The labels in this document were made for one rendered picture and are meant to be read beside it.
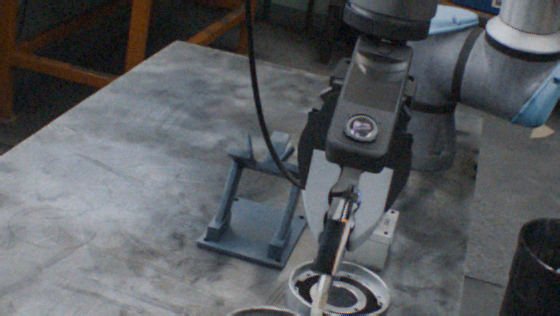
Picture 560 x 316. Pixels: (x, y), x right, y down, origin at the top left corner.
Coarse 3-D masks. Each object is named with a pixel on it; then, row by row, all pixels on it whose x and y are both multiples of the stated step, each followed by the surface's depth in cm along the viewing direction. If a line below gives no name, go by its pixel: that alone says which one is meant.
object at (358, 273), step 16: (304, 272) 86; (352, 272) 87; (368, 272) 86; (288, 288) 81; (336, 288) 85; (352, 288) 84; (384, 288) 84; (288, 304) 81; (304, 304) 79; (336, 304) 85; (352, 304) 84; (384, 304) 83
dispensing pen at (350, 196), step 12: (348, 192) 73; (348, 204) 73; (348, 216) 73; (324, 228) 71; (336, 228) 71; (324, 240) 71; (336, 240) 71; (324, 252) 70; (336, 252) 70; (324, 264) 70; (324, 276) 71; (324, 288) 71; (324, 300) 71; (312, 312) 71
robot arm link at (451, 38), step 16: (448, 16) 115; (464, 16) 116; (432, 32) 115; (448, 32) 115; (464, 32) 116; (480, 32) 116; (416, 48) 117; (432, 48) 116; (448, 48) 115; (464, 48) 115; (416, 64) 118; (432, 64) 117; (448, 64) 115; (464, 64) 114; (432, 80) 118; (448, 80) 116; (416, 96) 120; (432, 96) 119; (448, 96) 119
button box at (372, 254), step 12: (336, 216) 95; (384, 216) 97; (396, 216) 97; (384, 228) 94; (372, 240) 93; (384, 240) 93; (348, 252) 94; (360, 252) 94; (372, 252) 94; (384, 252) 93; (360, 264) 95; (372, 264) 94
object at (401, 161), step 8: (408, 136) 68; (408, 144) 67; (400, 152) 68; (408, 152) 68; (392, 160) 68; (400, 160) 68; (408, 160) 68; (392, 168) 69; (400, 168) 68; (408, 168) 68; (392, 176) 69; (400, 176) 68; (408, 176) 68; (392, 184) 69; (400, 184) 69; (392, 192) 69; (392, 200) 69; (384, 208) 70
